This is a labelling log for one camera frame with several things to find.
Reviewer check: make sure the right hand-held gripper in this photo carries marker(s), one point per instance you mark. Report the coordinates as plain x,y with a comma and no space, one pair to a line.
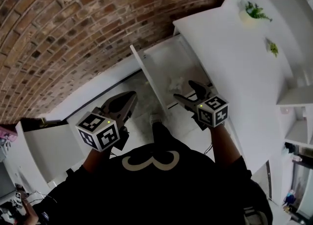
212,112

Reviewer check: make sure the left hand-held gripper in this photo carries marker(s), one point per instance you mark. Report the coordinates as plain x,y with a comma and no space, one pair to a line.
97,131

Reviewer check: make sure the white drawer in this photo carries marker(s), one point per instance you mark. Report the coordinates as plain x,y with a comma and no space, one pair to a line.
163,57

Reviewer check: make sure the person's left forearm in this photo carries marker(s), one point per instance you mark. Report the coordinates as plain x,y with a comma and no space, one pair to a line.
97,160

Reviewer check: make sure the person's right forearm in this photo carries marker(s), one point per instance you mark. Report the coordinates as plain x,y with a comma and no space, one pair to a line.
225,143

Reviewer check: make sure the person's grey shoe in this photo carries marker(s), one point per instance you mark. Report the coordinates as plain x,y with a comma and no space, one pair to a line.
155,118

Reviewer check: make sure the white desk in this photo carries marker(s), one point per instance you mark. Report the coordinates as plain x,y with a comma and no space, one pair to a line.
234,72

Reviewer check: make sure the person's black clothed body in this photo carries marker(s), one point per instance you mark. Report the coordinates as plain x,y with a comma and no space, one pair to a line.
151,189

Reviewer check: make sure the low white cabinet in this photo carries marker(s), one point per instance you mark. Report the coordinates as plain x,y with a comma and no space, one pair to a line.
41,145

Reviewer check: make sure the small green potted plant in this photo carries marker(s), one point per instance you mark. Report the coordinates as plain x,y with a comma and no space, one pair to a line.
273,48

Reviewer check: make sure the large green potted plant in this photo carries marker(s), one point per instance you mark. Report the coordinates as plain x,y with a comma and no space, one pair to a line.
254,12

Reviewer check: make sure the white shelf unit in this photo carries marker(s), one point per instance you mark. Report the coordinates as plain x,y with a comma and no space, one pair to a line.
296,48

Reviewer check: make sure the white low wall ledge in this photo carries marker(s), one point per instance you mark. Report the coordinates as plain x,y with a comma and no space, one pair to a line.
97,89

